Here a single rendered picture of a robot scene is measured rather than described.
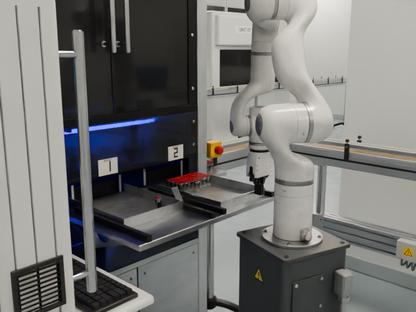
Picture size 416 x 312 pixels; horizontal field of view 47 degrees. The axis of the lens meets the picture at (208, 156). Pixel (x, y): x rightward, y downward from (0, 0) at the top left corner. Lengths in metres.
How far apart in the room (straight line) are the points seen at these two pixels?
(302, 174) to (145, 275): 0.90
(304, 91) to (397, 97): 1.65
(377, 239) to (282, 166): 1.26
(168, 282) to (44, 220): 1.19
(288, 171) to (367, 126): 1.77
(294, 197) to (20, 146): 0.81
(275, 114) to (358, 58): 1.83
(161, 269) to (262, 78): 0.93
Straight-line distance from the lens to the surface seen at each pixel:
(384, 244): 2.61
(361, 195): 3.27
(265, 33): 1.70
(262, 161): 1.79
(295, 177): 1.44
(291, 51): 1.49
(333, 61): 10.69
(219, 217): 1.67
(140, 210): 1.74
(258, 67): 1.71
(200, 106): 2.10
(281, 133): 1.39
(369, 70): 3.14
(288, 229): 1.49
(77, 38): 1.07
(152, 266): 2.08
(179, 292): 2.25
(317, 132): 1.44
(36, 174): 1.03
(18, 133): 1.00
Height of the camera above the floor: 1.44
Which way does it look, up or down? 12 degrees down
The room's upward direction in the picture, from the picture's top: straight up
